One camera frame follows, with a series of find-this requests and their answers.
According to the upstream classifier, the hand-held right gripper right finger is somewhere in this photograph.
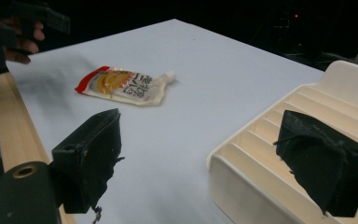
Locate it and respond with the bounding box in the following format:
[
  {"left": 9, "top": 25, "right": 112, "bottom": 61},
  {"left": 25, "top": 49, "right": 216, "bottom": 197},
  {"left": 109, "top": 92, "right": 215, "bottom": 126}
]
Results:
[{"left": 272, "top": 109, "right": 358, "bottom": 218}]

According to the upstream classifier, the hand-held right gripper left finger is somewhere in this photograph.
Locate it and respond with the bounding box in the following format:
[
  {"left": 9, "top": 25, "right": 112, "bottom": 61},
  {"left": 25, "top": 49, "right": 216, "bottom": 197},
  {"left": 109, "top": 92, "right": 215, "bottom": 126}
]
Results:
[{"left": 51, "top": 107, "right": 126, "bottom": 215}]

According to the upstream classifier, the cream slotted plastic rack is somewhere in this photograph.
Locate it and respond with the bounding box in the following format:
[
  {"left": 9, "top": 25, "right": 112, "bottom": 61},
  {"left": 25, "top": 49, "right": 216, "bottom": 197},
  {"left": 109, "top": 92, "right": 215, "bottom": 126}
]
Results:
[{"left": 206, "top": 60, "right": 358, "bottom": 224}]

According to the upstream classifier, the clear spouted sauce pouch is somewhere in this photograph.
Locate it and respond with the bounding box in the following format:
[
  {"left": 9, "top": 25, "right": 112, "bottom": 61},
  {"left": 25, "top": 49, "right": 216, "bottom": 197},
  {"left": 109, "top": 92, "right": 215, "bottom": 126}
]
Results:
[{"left": 75, "top": 65, "right": 177, "bottom": 106}]

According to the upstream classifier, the wooden bar with black clamp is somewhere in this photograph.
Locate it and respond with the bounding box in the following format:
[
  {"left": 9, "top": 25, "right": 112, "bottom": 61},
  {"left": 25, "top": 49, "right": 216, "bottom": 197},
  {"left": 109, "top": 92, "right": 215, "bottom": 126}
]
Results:
[{"left": 0, "top": 72, "right": 78, "bottom": 224}]

